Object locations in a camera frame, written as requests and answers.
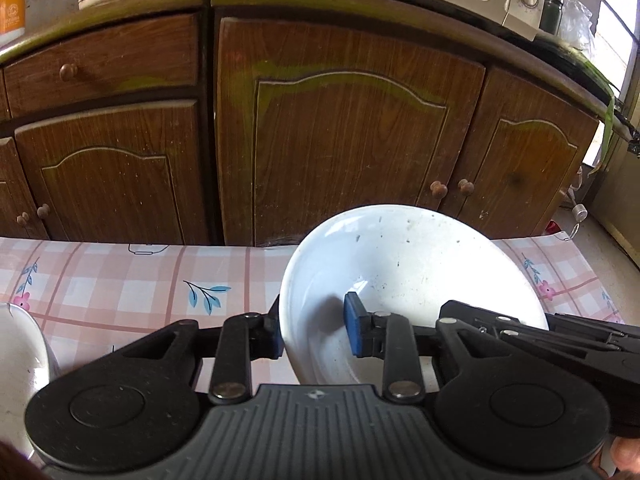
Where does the clear plastic bag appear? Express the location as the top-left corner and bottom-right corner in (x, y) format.
(560, 0), (596, 53)

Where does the black griddle pan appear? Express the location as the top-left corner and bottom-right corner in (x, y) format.
(530, 35), (640, 153)

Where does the brown wooden kitchen cabinet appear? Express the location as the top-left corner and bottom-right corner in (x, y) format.
(0, 0), (640, 248)

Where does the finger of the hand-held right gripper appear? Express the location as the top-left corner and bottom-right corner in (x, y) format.
(439, 300), (626, 356)

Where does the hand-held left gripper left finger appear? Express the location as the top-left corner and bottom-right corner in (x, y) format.
(122, 296), (286, 406)

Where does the cream microwave oven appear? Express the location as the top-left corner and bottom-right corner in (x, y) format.
(277, 0), (558, 42)

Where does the person's right hand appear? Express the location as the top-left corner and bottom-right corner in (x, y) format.
(612, 436), (640, 473)

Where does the plain white ceramic bowl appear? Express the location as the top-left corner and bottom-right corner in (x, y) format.
(278, 203), (550, 386)

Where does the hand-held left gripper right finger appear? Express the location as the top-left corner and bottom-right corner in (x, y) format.
(343, 291), (506, 404)

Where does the metal framed glass door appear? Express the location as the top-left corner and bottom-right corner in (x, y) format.
(580, 0), (640, 261)

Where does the orange electric kettle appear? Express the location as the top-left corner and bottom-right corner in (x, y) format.
(0, 0), (27, 51)

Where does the pink checked tablecloth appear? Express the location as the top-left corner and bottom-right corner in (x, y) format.
(0, 231), (626, 461)

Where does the green onion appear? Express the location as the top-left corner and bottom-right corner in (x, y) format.
(560, 45), (618, 176)

